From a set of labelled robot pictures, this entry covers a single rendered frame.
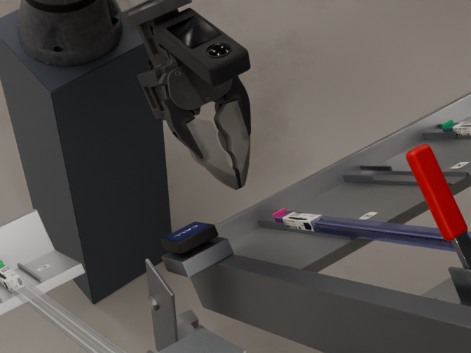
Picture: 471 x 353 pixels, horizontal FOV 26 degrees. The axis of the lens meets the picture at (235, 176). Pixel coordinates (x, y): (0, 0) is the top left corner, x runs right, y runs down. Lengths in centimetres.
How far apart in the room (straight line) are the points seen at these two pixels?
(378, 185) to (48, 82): 59
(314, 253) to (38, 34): 69
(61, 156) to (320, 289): 85
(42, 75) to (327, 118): 83
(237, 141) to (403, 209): 23
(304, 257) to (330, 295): 15
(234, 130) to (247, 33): 125
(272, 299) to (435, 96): 140
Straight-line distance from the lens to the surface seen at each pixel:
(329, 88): 220
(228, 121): 107
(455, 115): 117
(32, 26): 146
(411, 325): 66
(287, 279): 81
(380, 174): 107
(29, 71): 148
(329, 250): 88
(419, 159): 63
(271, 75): 222
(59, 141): 152
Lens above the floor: 157
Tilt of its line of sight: 51 degrees down
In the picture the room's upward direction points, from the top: straight up
